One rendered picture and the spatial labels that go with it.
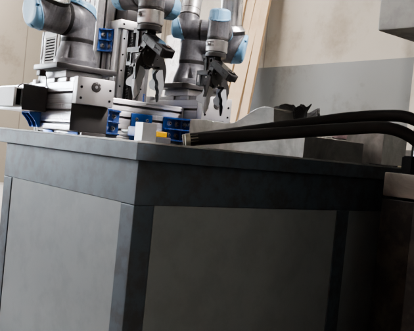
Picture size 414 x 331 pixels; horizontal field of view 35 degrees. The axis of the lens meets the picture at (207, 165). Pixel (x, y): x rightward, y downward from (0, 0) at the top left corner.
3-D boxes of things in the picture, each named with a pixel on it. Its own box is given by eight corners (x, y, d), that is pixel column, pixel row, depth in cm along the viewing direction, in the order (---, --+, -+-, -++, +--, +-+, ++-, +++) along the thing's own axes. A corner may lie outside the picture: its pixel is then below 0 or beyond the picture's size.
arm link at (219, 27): (232, 13, 233) (230, 7, 225) (229, 44, 234) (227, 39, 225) (211, 12, 234) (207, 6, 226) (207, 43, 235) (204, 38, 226)
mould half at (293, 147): (187, 146, 217) (191, 104, 216) (245, 152, 234) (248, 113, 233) (302, 157, 179) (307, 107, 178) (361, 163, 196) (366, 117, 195)
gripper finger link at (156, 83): (154, 100, 197) (150, 69, 195) (167, 100, 192) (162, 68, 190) (146, 102, 195) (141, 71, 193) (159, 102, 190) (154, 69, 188)
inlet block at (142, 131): (115, 138, 195) (116, 120, 195) (129, 140, 198) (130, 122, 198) (141, 141, 185) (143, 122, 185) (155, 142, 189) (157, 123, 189)
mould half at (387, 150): (244, 152, 238) (247, 121, 238) (276, 155, 260) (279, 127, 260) (380, 165, 211) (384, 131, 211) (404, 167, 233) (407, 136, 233)
